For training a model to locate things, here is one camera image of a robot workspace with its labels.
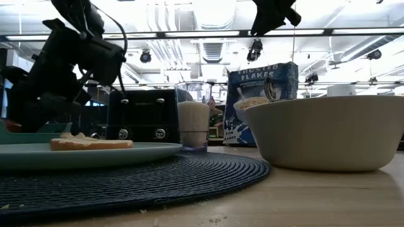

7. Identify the slice of toast bread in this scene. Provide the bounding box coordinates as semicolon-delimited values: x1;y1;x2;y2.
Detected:
49;132;134;151

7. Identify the blue Frosted Flakes cereal box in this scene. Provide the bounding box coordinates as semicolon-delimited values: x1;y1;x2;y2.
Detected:
222;61;299;148

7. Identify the teal plastic tray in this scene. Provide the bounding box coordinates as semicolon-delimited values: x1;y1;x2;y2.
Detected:
0;121;73;145

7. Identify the red apple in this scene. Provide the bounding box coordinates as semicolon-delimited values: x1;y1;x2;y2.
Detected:
3;119;22;133

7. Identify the ceiling air vent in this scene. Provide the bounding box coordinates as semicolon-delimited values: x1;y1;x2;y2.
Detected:
201;40;227;64

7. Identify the black overhead light bar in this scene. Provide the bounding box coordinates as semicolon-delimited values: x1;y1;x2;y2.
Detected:
0;28;404;41

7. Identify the light teal round plate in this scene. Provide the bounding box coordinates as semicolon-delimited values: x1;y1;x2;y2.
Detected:
0;141;183;171

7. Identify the black four-slot toaster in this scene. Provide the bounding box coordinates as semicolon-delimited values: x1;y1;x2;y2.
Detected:
105;89;181;143

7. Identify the white cylindrical container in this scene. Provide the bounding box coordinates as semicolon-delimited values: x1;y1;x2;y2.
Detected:
326;84;357;97

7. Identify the person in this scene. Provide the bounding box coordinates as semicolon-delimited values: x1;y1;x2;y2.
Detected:
208;97;225;127

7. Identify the dark woven round placemat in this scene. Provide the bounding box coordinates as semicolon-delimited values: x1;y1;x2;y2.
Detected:
0;150;271;221

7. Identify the clear glass of milk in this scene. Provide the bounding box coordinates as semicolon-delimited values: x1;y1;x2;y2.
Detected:
174;81;213;152

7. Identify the beige ceramic bowl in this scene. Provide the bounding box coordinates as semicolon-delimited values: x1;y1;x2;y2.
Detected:
243;95;404;173

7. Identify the hanging black cable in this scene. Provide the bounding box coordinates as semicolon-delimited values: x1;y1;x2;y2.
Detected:
290;26;297;64

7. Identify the silver ventilation duct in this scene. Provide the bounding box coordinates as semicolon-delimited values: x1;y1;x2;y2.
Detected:
340;34;402;62

